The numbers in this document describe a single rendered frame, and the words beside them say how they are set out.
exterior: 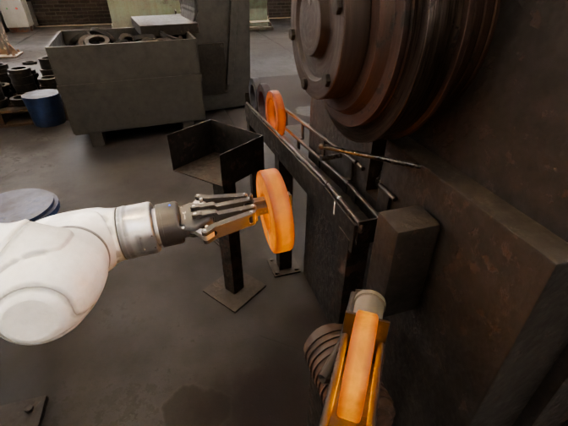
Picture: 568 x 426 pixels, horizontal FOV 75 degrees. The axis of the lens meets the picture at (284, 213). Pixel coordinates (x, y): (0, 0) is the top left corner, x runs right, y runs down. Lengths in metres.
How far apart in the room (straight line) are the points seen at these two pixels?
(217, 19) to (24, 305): 3.36
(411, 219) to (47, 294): 0.59
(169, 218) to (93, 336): 1.11
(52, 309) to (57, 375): 1.17
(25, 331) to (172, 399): 0.99
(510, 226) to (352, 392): 0.35
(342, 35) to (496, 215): 0.38
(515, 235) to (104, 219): 0.63
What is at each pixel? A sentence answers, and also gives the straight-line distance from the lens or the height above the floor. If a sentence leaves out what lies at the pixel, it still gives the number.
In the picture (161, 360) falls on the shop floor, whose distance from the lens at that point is 1.53.
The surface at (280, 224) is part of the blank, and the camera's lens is 0.61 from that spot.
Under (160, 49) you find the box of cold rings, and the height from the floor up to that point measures 0.68.
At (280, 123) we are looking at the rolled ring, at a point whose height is 0.68.
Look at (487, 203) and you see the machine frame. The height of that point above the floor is 0.87.
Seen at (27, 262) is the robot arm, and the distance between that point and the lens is 0.49.
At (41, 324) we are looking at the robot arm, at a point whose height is 0.89.
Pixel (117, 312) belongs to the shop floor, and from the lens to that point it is 1.75.
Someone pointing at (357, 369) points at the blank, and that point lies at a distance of 0.54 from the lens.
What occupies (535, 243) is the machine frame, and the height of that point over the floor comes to 0.87.
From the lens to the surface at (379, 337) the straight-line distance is 0.68.
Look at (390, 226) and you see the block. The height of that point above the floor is 0.79.
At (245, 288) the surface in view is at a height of 0.01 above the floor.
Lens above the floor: 1.21
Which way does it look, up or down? 34 degrees down
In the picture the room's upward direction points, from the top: straight up
